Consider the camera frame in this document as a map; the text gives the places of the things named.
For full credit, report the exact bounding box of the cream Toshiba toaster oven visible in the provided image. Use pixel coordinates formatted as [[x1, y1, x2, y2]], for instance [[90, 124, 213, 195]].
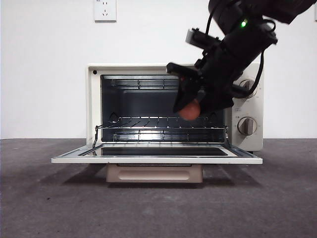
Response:
[[86, 63, 264, 152]]

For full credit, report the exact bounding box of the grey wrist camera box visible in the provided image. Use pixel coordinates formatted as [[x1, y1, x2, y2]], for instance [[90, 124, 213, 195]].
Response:
[[185, 28, 221, 48]]

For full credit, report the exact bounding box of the brown egg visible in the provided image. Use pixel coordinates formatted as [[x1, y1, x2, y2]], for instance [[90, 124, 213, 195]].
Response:
[[178, 100, 201, 121]]

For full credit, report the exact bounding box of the black cable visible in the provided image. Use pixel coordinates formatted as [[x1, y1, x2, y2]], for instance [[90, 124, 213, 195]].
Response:
[[244, 18, 278, 98], [204, 4, 216, 35]]

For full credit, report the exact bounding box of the glass oven door with handle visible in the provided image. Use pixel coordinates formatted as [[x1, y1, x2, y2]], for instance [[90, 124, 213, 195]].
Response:
[[51, 143, 263, 183]]

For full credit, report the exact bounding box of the white wall socket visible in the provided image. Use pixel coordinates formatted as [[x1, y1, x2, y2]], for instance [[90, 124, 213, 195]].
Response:
[[94, 0, 117, 23]]

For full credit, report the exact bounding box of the metal wire oven rack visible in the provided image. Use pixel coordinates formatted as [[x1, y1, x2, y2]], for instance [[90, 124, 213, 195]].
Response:
[[95, 116, 227, 131]]

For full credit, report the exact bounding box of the cream oven knob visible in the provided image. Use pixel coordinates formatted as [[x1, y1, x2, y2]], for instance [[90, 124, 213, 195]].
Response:
[[237, 117, 258, 136], [238, 79, 256, 94]]

